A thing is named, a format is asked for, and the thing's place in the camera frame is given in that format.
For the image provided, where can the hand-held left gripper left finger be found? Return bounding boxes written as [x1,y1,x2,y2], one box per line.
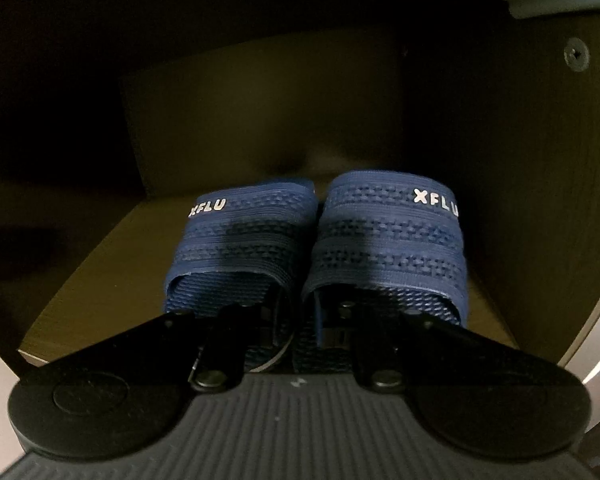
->
[105,305,279,393]

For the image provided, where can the blue slide sandal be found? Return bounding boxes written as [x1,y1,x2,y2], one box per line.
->
[292,170,468,376]
[166,177,316,373]

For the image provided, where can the white shoe cabinet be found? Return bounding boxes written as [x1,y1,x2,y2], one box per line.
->
[0,0,600,411]

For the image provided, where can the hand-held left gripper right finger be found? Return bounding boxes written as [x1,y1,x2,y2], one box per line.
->
[319,301,486,393]

